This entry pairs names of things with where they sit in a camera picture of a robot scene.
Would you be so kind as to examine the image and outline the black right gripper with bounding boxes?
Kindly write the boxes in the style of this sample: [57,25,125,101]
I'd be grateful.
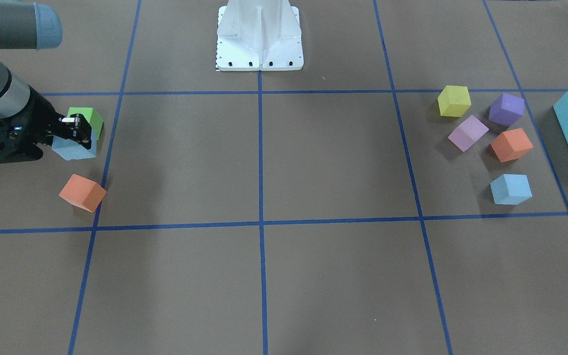
[0,90,92,164]

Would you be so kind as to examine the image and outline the light blue foam block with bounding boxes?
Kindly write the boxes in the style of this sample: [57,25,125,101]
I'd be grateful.
[51,136,98,160]
[490,174,533,205]

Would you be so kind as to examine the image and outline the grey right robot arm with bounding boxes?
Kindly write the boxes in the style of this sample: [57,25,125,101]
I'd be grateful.
[0,0,104,164]

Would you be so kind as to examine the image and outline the green foam block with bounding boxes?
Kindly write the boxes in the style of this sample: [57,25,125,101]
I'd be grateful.
[67,107,104,140]

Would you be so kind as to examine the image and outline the orange foam block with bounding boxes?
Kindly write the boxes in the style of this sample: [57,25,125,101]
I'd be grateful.
[491,128,534,163]
[59,175,107,213]

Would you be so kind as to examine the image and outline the yellow foam block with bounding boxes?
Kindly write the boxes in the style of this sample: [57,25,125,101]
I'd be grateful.
[437,85,472,118]

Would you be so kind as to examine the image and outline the pink lilac foam block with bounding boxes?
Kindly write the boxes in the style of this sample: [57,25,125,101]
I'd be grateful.
[448,115,489,152]

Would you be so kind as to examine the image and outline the purple foam block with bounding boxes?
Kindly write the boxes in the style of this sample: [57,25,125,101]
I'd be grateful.
[488,94,525,127]

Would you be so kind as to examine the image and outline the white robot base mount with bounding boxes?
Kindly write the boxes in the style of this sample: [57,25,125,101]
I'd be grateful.
[215,0,304,71]

